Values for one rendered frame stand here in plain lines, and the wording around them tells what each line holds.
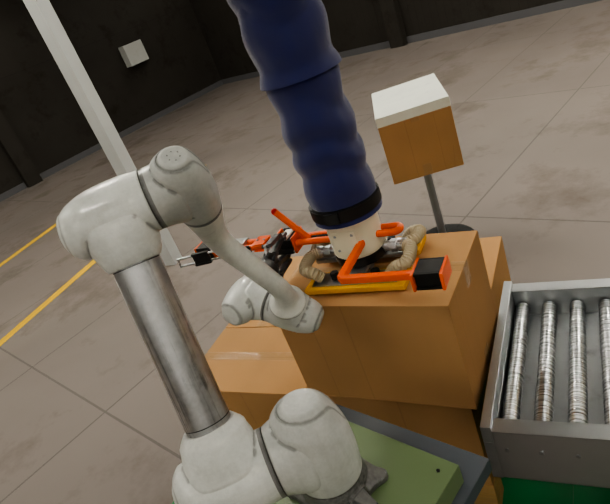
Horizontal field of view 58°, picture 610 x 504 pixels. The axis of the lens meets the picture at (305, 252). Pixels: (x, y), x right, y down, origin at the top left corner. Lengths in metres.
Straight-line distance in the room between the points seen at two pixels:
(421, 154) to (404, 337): 1.67
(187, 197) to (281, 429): 0.51
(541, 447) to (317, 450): 0.73
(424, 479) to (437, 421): 0.62
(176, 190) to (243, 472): 0.58
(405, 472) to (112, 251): 0.80
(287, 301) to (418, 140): 1.85
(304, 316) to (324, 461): 0.47
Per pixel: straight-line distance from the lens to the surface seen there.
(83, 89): 4.68
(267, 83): 1.52
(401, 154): 3.16
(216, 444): 1.18
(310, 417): 1.16
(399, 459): 1.38
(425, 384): 1.78
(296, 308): 1.51
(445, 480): 1.33
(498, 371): 1.82
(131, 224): 1.12
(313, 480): 1.23
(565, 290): 2.13
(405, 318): 1.62
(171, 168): 1.09
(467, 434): 1.95
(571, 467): 1.74
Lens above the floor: 1.84
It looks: 26 degrees down
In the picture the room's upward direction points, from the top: 22 degrees counter-clockwise
